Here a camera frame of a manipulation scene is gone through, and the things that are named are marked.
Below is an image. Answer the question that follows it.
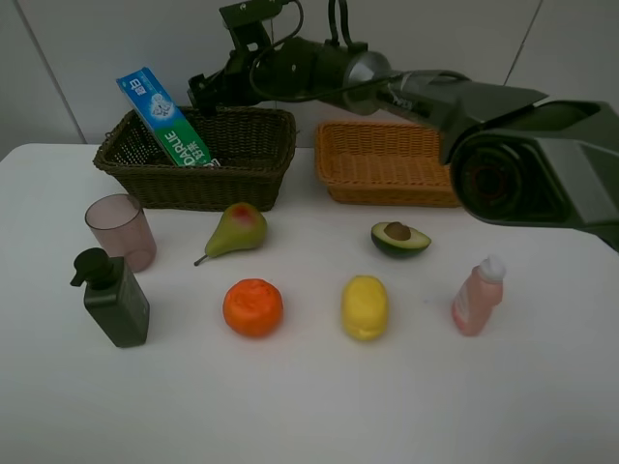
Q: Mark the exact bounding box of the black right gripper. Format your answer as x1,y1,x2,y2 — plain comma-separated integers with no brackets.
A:
188,1,368,117

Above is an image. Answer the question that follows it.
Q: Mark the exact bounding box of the blue green toothpaste box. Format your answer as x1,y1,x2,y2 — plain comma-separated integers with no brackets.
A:
116,67,221,167

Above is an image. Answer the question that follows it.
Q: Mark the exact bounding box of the halved avocado with pit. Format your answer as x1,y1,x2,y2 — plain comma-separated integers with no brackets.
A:
370,221,431,258

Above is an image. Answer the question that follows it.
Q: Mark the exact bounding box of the yellow lemon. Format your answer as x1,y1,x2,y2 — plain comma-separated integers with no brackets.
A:
340,275,390,341

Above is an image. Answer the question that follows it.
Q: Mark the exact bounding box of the pink bottle white cap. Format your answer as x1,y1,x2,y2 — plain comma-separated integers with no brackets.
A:
451,254,506,336

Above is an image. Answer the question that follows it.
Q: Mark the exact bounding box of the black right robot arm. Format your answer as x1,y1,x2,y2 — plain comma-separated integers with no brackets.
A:
188,1,618,247

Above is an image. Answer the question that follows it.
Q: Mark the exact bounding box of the dark brown wicker basket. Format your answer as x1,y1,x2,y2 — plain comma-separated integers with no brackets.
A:
94,106,296,212

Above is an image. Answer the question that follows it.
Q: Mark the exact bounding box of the green red pear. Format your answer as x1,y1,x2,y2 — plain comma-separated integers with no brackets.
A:
193,203,268,266

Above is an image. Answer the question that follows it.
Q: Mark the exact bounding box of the translucent pink plastic cup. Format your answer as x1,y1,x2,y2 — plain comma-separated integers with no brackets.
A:
85,193,157,273

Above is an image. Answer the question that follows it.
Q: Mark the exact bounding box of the orange wicker basket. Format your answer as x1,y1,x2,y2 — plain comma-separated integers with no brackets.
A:
314,122,459,208

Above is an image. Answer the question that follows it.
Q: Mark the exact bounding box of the orange tangerine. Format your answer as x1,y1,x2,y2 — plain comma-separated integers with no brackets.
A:
222,278,284,338

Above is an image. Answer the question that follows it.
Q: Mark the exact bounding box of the dark green pump bottle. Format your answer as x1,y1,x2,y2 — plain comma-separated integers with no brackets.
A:
71,247,150,348

